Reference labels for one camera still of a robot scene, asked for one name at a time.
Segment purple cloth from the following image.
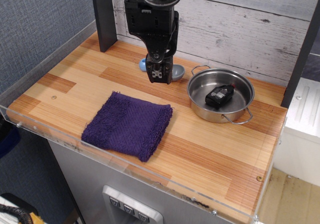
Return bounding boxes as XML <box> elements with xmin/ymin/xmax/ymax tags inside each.
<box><xmin>81</xmin><ymin>92</ymin><xmax>173</xmax><ymax>162</ymax></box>

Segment small black bottle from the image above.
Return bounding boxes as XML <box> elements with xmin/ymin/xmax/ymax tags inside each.
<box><xmin>205</xmin><ymin>84</ymin><xmax>235</xmax><ymax>109</ymax></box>

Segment dark right vertical post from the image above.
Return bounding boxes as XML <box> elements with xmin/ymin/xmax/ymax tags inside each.
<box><xmin>281</xmin><ymin>0</ymin><xmax>320</xmax><ymax>108</ymax></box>

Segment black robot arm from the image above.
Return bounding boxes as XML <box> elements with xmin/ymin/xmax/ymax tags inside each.
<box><xmin>124</xmin><ymin>0</ymin><xmax>180</xmax><ymax>84</ymax></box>

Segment stainless steel pot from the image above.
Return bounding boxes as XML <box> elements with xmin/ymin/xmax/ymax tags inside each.
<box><xmin>187</xmin><ymin>65</ymin><xmax>255</xmax><ymax>125</ymax></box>

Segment dark left vertical post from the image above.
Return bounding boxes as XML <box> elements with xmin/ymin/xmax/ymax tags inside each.
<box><xmin>92</xmin><ymin>0</ymin><xmax>117</xmax><ymax>52</ymax></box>

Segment dark vertical post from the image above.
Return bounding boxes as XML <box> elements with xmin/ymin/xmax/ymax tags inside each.
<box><xmin>281</xmin><ymin>0</ymin><xmax>320</xmax><ymax>108</ymax></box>
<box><xmin>92</xmin><ymin>0</ymin><xmax>117</xmax><ymax>52</ymax></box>

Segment blue grey toy scoop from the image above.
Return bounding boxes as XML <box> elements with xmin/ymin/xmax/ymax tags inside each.
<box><xmin>138</xmin><ymin>58</ymin><xmax>185</xmax><ymax>82</ymax></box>

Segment black braided cable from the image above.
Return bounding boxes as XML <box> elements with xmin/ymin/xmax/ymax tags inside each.
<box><xmin>0</xmin><ymin>203</ymin><xmax>33</xmax><ymax>224</ymax></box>

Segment white metal cabinet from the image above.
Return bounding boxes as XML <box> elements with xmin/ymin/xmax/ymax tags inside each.
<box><xmin>273</xmin><ymin>78</ymin><xmax>320</xmax><ymax>186</ymax></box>

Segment yellow tape patch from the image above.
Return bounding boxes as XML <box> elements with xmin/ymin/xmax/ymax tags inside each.
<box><xmin>30</xmin><ymin>212</ymin><xmax>45</xmax><ymax>224</ymax></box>

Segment grey appliance control panel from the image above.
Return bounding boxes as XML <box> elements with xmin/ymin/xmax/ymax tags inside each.
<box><xmin>102</xmin><ymin>185</ymin><xmax>164</xmax><ymax>224</ymax></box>

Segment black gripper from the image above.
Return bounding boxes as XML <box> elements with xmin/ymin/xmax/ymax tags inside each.
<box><xmin>145</xmin><ymin>49</ymin><xmax>175</xmax><ymax>85</ymax></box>

